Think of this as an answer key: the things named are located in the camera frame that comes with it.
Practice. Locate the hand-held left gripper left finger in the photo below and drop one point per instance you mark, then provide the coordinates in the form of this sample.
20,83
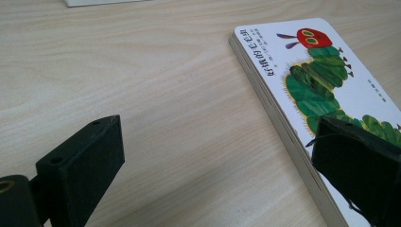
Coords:
82,170

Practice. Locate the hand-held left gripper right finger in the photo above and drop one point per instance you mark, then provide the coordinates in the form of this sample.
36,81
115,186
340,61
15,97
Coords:
362,164

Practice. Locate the white caterpillar board book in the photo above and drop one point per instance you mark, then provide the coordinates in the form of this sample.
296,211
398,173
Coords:
315,78

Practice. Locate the white flat object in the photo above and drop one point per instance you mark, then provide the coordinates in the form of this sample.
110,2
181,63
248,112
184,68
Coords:
94,2

